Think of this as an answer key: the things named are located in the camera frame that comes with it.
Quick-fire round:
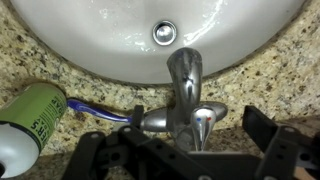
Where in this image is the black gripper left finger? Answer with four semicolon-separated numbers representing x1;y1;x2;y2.
61;104;158;180

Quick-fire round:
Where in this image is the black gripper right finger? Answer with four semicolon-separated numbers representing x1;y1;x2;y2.
241;104;320;180

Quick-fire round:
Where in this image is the chrome tap faucet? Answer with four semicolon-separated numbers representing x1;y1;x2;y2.
139;46;230;153

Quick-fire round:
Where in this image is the blue toothbrush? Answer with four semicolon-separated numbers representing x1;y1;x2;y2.
66;97;134;124

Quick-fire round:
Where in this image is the green soap pump bottle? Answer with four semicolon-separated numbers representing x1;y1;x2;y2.
0;82;69;180

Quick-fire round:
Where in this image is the white oval sink basin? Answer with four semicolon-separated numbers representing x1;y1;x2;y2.
9;0;308;86

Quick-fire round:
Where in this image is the chrome sink drain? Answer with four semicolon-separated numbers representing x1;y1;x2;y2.
151;19;178;47

